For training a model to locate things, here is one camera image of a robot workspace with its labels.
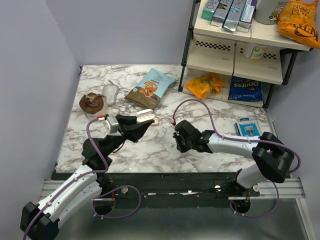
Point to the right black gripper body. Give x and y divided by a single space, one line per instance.
189 144

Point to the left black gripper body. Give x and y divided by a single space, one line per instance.
121 130

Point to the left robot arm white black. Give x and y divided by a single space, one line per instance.
105 135

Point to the blue white card packet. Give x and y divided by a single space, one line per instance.
247 128

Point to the silver toothpaste box left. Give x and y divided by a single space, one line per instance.
221 13

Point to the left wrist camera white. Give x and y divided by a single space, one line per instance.
110 123

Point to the silver toothpaste box middle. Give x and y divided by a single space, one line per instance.
234 15

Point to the teal toothpaste box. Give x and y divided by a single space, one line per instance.
209 9

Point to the black frame cream shelf unit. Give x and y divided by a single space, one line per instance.
211 49

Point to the blue Doritos bag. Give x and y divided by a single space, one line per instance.
244 89

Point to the silver toothpaste box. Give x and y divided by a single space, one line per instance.
234 15
221 13

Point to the brown paper wrapped cup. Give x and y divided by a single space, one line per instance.
93 105

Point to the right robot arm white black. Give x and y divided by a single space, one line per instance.
272 160

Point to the blue white toothpaste box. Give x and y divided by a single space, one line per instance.
247 15

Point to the white earbud charging case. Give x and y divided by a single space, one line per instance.
144 115

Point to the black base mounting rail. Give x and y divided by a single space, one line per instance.
171 190

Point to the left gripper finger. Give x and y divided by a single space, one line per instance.
134 134
124 121

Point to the white yellow cup on shelf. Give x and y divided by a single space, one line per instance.
254 51

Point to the blue cassava chips bag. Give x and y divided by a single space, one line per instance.
149 91

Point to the beige earbud charging case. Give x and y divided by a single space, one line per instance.
156 122

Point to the orange snack bag lower shelf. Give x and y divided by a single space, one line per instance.
205 85

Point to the white popcorn tub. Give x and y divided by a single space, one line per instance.
268 11

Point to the orange honey dijon chips bag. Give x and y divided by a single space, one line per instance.
297 22

